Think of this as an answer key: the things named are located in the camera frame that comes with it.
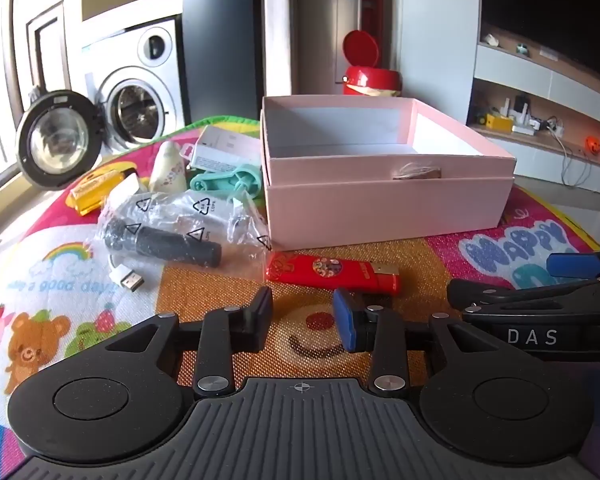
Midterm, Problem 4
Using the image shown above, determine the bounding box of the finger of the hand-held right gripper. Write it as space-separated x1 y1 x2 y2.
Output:
446 278 600 315
546 247 600 281

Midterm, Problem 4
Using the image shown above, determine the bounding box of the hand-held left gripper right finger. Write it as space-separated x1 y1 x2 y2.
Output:
333 287 528 398

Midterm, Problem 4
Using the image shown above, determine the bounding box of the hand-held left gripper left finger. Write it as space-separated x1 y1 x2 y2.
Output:
101 286 274 401

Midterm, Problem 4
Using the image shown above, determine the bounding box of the red printed lighter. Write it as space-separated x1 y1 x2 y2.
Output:
264 251 401 295

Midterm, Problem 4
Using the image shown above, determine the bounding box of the pink cardboard box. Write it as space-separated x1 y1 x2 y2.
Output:
259 94 518 252

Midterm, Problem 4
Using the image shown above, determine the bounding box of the cream lotion tube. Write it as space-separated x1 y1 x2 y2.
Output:
149 141 187 193

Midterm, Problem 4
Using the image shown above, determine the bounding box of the white television cabinet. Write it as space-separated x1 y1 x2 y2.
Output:
467 35 600 197

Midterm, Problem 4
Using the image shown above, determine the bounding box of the black cylindrical device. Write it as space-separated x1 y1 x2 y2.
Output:
102 220 223 267

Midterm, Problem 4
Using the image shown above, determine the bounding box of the black cylinder in plastic bag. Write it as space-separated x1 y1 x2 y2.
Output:
87 180 273 273

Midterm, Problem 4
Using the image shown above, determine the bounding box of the teal plastic clip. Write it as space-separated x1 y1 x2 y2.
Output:
189 162 265 198

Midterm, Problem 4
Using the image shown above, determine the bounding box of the yellow toy vehicle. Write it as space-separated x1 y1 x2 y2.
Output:
475 111 513 134

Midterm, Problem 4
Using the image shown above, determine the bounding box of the small white carton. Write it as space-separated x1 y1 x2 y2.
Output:
189 126 263 178

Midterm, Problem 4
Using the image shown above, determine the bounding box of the colourful cartoon play mat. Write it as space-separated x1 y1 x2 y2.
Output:
0 116 600 480

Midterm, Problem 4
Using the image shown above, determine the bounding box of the yellow packet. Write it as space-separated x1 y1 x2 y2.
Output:
65 169 138 217

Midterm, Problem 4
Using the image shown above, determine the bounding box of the red lidded bin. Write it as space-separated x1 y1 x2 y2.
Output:
341 30 402 97

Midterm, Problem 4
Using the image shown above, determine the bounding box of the black television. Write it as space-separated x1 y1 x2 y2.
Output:
480 0 600 91

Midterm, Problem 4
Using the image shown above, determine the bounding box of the silver washing machine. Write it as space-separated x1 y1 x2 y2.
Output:
82 15 188 153

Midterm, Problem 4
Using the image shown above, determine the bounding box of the round washing machine door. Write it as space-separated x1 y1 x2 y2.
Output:
16 89 103 190

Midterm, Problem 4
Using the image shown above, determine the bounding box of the brown wooden door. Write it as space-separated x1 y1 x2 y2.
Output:
26 0 72 97

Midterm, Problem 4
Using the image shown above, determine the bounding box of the white power cable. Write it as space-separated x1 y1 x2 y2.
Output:
546 124 597 189

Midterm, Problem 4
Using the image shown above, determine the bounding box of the white usb cable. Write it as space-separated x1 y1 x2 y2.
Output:
109 255 146 292

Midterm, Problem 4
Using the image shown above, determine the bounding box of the brown string bundle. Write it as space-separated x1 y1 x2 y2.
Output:
392 161 443 182

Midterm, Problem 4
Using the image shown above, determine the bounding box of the red hanging wall decoration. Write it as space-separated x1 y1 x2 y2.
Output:
361 0 384 42

